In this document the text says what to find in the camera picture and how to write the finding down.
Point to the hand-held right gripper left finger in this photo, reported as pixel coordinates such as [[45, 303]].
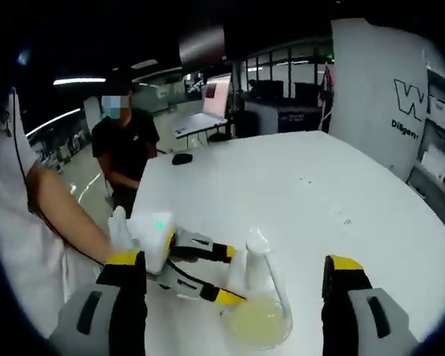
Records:
[[128, 304]]

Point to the open silver laptop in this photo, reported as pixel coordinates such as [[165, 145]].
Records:
[[200, 120]]

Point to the clear glass cup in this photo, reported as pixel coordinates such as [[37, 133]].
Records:
[[256, 326]]

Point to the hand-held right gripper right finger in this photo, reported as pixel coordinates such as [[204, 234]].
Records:
[[339, 315]]

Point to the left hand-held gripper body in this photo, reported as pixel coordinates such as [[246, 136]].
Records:
[[152, 237]]

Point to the grey metal shelf unit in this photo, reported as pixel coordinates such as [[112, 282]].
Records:
[[435, 193]]

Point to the clear conical flask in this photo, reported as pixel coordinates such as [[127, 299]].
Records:
[[257, 270]]

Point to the black computer mouse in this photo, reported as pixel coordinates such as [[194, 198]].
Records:
[[181, 159]]

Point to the black desk monitor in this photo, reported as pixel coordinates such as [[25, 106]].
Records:
[[270, 89]]

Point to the operator in white coat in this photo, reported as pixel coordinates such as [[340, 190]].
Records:
[[18, 259]]

